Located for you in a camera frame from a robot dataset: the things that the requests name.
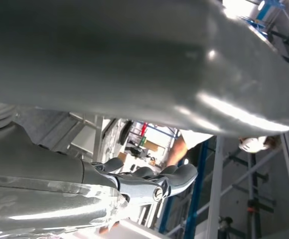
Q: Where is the person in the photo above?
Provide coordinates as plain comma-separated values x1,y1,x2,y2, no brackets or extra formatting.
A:
166,129,213,167

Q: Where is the small cardboard box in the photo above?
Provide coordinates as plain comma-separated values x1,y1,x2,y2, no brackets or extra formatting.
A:
145,141,159,152

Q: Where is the white rounded object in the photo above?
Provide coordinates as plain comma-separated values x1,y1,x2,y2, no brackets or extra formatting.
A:
239,135,276,154

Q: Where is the blue metal rack with bins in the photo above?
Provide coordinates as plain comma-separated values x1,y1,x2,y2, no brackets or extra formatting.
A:
241,0,289,73

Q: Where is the white metal post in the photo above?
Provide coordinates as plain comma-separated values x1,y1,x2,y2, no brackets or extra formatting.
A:
206,135,225,239

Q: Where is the blue metal post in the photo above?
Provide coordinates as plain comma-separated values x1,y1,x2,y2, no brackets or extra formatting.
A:
184,138,210,239

